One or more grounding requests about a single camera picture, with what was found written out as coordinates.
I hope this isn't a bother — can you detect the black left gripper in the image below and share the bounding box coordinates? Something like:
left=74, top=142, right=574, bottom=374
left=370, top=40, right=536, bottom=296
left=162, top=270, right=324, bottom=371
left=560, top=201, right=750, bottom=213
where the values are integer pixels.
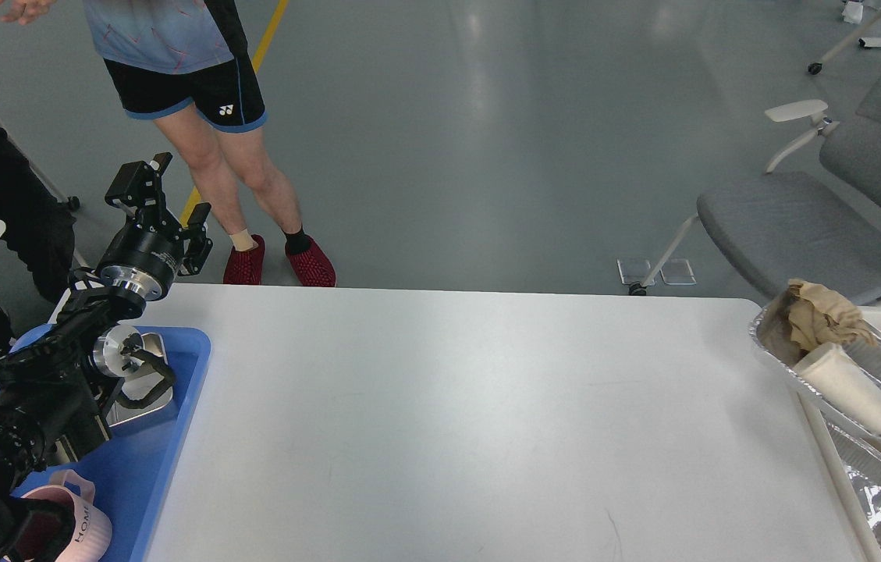
left=95, top=152, right=213, bottom=301

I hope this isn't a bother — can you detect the aluminium foil tray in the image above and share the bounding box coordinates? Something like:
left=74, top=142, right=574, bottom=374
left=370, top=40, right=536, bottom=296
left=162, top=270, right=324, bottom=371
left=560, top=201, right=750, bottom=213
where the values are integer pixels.
left=749, top=293, right=881, bottom=444

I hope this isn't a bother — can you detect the white paper cup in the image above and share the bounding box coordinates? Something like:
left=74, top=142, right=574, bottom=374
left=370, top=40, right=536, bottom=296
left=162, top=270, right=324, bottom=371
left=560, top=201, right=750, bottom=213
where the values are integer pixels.
left=793, top=343, right=881, bottom=436

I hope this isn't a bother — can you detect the brown paper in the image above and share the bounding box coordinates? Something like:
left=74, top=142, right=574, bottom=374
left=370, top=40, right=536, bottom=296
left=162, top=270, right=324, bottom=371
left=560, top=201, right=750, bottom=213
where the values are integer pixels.
left=787, top=278, right=878, bottom=353

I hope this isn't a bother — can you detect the stainless steel tray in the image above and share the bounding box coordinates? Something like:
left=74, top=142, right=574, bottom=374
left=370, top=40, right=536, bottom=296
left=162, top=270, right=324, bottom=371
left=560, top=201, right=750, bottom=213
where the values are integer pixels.
left=105, top=332, right=175, bottom=427

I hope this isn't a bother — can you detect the pink ribbed mug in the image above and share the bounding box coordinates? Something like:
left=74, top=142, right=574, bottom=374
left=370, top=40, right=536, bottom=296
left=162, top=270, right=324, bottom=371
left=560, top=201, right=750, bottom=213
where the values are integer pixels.
left=13, top=469, right=112, bottom=561

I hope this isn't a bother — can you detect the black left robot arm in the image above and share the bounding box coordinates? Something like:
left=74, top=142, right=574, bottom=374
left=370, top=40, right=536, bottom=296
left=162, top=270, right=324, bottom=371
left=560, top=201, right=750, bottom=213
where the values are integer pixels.
left=0, top=152, right=213, bottom=561

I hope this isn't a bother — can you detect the foil tray in bin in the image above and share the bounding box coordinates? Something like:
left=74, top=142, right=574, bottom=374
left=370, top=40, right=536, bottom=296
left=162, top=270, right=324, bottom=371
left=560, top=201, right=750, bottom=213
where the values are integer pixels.
left=826, top=421, right=881, bottom=546

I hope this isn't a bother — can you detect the standing person in shorts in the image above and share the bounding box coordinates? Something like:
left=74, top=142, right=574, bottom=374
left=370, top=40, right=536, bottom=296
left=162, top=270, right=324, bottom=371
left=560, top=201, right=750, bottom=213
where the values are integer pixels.
left=0, top=0, right=338, bottom=288

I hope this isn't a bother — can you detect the grey office chair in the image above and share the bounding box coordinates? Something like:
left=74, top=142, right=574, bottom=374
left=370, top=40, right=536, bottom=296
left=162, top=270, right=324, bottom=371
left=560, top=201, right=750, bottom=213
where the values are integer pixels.
left=628, top=76, right=881, bottom=305

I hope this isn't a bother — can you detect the blue plastic bin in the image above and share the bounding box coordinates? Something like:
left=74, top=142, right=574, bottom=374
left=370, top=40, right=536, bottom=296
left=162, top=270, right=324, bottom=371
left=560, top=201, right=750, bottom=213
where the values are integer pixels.
left=0, top=325, right=211, bottom=562

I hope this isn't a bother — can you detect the distant white chair base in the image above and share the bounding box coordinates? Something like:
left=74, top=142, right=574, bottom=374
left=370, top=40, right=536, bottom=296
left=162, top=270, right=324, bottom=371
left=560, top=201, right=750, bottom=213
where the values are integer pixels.
left=805, top=0, right=881, bottom=76

